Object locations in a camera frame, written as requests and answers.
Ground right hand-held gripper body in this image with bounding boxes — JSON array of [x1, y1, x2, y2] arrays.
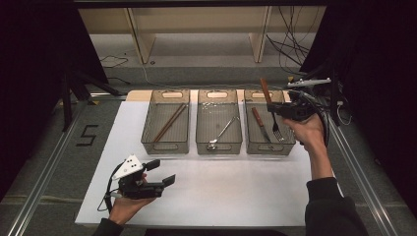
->
[[278, 78, 332, 122]]

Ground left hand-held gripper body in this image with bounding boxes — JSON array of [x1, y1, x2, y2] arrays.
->
[[112, 154, 165, 201]]

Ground wooden handled knife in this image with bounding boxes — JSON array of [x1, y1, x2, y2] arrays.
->
[[251, 106, 273, 144]]

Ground smoky clear plastic bin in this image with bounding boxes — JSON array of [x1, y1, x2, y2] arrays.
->
[[195, 88, 244, 155], [141, 88, 191, 155], [244, 88, 297, 156]]

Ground brown wooden chopstick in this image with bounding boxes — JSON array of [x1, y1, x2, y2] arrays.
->
[[152, 103, 185, 143], [154, 103, 188, 144]]

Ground long steel spoon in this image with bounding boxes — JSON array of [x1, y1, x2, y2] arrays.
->
[[206, 115, 241, 151]]

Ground person's left hand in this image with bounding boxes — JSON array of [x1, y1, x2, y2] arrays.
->
[[108, 196, 157, 226]]

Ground person's right hand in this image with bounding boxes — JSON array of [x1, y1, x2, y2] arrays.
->
[[282, 112, 328, 155]]

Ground black curtain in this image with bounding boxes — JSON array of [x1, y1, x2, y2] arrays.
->
[[299, 0, 417, 210], [0, 0, 111, 201]]

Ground light wooden bench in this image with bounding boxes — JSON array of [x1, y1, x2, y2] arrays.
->
[[78, 6, 328, 65]]

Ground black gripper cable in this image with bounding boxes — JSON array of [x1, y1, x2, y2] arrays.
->
[[96, 163, 124, 212], [294, 89, 331, 147]]

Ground white cable with plug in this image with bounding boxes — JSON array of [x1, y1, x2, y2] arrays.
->
[[335, 99, 353, 127]]

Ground bundle of black cables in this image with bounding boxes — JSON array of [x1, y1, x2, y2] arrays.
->
[[265, 6, 321, 77]]

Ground aluminium floor rail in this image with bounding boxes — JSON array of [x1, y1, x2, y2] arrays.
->
[[6, 101, 89, 236], [88, 92, 129, 101], [323, 111, 399, 236]]

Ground thin black floor cable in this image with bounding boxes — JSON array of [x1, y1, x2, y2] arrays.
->
[[99, 54, 132, 87]]

